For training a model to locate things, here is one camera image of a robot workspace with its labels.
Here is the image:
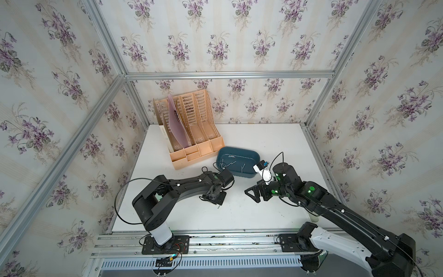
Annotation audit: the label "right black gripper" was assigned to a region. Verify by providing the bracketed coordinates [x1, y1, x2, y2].
[242, 176, 293, 203]

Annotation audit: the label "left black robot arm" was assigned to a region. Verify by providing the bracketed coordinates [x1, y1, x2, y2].
[123, 169, 235, 248]

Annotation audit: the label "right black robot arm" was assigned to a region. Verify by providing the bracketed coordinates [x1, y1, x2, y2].
[245, 160, 423, 277]

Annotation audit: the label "teal plastic storage box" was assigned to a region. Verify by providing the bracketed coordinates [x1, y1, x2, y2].
[213, 147, 261, 178]

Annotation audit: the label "peach plastic file organizer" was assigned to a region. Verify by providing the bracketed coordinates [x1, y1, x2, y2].
[154, 89, 225, 170]

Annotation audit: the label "purple translucent folder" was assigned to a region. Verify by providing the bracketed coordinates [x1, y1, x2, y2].
[167, 94, 192, 148]

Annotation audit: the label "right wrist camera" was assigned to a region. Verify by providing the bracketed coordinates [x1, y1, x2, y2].
[253, 160, 273, 184]

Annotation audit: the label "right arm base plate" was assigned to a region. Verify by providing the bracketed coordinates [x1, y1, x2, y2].
[277, 233, 324, 255]

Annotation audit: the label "aluminium front rail frame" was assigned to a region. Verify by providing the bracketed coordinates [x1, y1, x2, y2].
[81, 229, 392, 277]

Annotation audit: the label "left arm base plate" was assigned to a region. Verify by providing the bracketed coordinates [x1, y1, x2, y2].
[141, 235, 190, 255]

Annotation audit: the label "aluminium cage frame bars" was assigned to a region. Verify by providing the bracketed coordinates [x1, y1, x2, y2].
[1, 1, 381, 263]

